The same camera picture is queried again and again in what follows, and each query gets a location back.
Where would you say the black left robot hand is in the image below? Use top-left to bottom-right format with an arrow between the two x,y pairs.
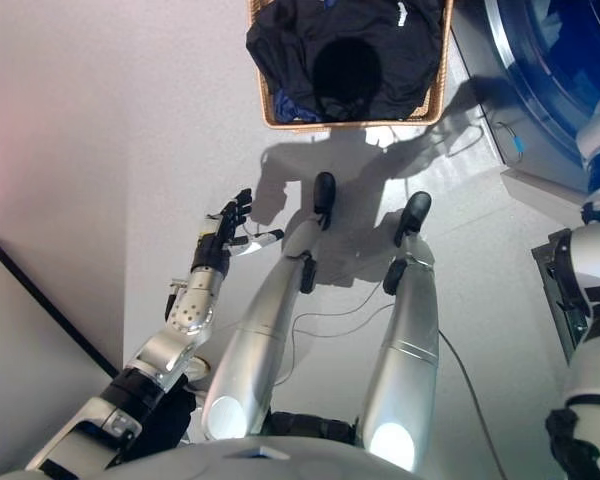
189,188 -> 285,275

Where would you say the woven wicker laundry basket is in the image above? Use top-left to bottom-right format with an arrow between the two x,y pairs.
244,0 -> 455,132

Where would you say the dark grey washing machine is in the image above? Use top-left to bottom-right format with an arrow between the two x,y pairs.
449,0 -> 600,194

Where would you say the black left robot foot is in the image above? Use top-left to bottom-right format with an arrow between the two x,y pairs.
312,171 -> 338,232

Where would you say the black robot foot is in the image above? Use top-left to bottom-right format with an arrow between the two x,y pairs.
394,191 -> 433,248
312,171 -> 338,232

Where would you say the silver left robot leg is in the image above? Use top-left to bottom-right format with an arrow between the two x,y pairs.
201,214 -> 327,442

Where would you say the silver robot leg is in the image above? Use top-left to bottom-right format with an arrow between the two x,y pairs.
358,234 -> 441,472
201,214 -> 327,442

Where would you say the blue garment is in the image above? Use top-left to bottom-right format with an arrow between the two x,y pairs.
272,92 -> 312,122

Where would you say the black garment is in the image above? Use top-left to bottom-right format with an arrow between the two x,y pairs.
245,0 -> 444,122

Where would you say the black right robot foot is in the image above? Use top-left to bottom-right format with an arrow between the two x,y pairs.
394,191 -> 433,248

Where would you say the silver right robot leg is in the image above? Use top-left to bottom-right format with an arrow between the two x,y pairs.
358,234 -> 441,472

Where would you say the silver robot torso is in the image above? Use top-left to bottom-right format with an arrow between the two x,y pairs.
0,434 -> 431,480

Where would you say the thin black floor cable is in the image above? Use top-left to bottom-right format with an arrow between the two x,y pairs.
274,294 -> 511,480

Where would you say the black metal frame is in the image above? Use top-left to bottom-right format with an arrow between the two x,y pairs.
531,228 -> 592,362

